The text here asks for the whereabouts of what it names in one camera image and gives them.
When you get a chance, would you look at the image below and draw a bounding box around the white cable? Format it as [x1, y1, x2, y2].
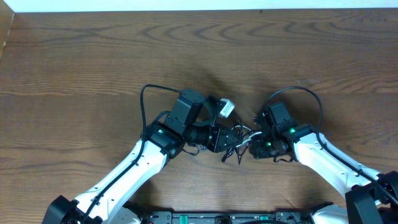
[231, 124, 264, 149]

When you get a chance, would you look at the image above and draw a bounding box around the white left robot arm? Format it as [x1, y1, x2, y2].
[43, 90, 243, 223]

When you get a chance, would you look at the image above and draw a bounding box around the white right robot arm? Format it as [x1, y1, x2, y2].
[250, 103, 397, 223]

